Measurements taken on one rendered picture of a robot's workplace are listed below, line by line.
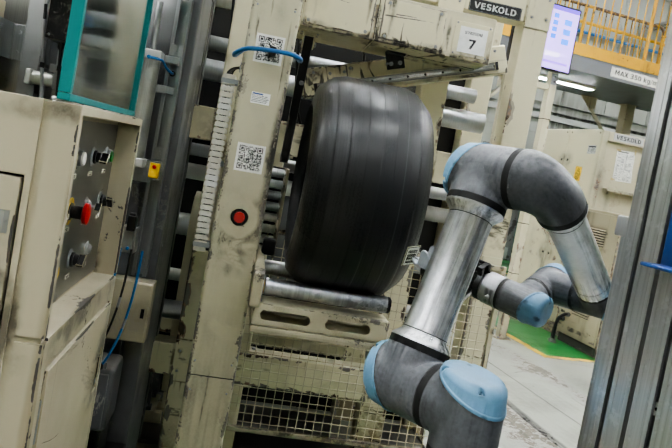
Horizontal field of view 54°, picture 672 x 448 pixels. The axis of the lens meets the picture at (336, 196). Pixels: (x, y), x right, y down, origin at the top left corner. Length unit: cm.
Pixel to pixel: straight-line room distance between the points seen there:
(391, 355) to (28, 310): 60
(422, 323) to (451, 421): 18
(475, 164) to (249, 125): 72
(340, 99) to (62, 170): 81
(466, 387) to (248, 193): 89
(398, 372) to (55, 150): 67
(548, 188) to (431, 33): 102
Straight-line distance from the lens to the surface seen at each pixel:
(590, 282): 144
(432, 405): 116
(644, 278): 106
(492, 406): 114
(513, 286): 152
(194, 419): 193
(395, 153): 161
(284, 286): 174
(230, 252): 180
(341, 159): 158
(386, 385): 122
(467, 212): 125
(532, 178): 122
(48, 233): 110
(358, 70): 221
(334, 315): 174
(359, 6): 210
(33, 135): 110
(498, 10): 255
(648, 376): 105
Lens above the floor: 126
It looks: 3 degrees down
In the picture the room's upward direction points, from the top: 11 degrees clockwise
